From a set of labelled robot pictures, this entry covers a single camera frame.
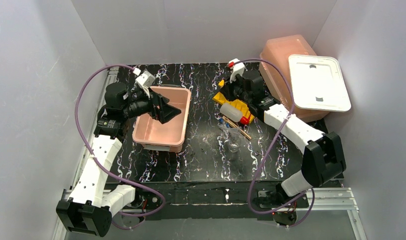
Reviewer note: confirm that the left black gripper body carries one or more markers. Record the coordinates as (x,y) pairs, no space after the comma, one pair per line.
(153,105)

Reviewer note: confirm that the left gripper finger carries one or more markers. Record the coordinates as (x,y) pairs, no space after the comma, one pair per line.
(166,112)
(159,101)

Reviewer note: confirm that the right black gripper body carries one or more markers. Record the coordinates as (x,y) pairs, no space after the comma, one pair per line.
(233,89)

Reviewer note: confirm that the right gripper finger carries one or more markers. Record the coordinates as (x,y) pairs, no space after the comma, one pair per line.
(227,90)
(242,96)

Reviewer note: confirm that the white plastic bottle red cap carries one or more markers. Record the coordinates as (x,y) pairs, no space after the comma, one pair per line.
(230,112)

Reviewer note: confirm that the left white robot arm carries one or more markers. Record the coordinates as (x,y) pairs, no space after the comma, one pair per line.
(87,210)

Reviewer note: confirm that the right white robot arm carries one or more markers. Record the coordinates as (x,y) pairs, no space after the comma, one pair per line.
(323,155)

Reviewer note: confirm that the yellow test tube rack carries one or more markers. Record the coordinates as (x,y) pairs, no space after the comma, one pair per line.
(246,118)

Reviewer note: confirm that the open pink plastic bin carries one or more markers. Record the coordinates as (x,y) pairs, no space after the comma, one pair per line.
(170,136)

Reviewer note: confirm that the wooden test tube clamp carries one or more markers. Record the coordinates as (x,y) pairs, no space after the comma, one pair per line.
(233,125)

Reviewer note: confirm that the blue capped small vials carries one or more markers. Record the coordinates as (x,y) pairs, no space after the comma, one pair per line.
(224,123)

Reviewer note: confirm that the large pink storage box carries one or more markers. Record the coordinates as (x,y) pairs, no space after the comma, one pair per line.
(277,52)

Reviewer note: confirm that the clear plastic funnel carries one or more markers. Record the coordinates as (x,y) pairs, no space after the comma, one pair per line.
(233,135)

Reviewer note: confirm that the clear glass beaker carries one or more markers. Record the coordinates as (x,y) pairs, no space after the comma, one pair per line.
(233,146)

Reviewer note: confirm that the white box lid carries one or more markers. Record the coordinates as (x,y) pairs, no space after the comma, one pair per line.
(318,84)

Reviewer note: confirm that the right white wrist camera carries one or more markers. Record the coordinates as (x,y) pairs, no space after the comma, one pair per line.
(236,67)

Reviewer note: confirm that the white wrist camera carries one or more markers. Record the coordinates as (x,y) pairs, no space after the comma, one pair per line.
(145,80)
(236,67)

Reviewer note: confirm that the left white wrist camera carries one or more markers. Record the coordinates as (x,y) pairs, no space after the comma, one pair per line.
(145,80)

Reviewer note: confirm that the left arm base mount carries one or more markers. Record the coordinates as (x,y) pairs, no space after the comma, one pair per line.
(142,203)

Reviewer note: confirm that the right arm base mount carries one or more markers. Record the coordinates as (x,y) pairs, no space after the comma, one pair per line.
(286,216)

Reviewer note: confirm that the aluminium frame rail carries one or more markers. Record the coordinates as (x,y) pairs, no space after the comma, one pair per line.
(228,201)

